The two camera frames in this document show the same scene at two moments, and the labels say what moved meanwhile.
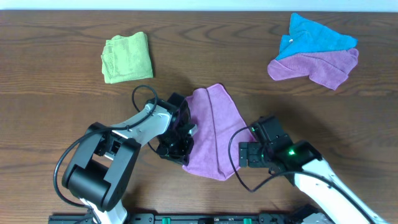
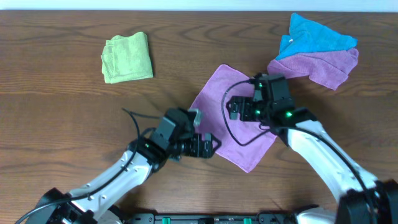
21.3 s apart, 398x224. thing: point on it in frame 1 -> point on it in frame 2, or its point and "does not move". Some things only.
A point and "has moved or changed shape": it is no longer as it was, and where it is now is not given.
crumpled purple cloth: [331, 68] does not move
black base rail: [180, 218] does not move
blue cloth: [306, 37] does not move
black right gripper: [246, 154] -> [236, 108]
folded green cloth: [126, 58] does not move
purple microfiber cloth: [217, 127] has moved or changed shape
